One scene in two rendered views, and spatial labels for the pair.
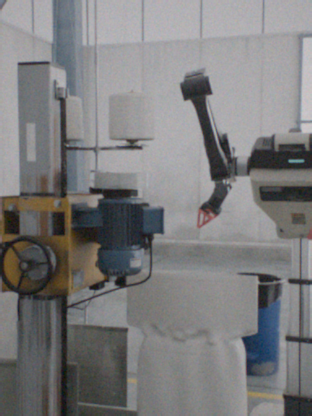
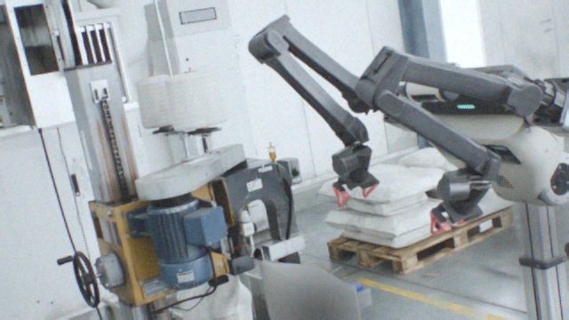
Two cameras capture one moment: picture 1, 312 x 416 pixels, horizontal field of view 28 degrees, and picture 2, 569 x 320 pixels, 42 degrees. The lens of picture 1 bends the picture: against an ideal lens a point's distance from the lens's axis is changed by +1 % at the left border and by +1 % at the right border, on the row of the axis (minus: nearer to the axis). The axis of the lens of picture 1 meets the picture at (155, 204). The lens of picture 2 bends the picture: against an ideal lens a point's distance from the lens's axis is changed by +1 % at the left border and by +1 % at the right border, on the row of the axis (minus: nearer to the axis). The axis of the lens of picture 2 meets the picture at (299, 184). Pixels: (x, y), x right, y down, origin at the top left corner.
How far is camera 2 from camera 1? 1.71 m
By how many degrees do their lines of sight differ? 41
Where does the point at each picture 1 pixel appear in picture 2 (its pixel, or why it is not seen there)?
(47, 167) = (99, 176)
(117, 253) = (164, 267)
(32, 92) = (75, 99)
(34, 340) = not seen: outside the picture
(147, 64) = not seen: outside the picture
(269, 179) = not seen: hidden behind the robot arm
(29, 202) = (100, 210)
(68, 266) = (130, 278)
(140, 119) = (185, 108)
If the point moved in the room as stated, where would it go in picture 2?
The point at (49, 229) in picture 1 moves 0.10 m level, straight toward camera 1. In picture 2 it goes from (114, 238) to (91, 250)
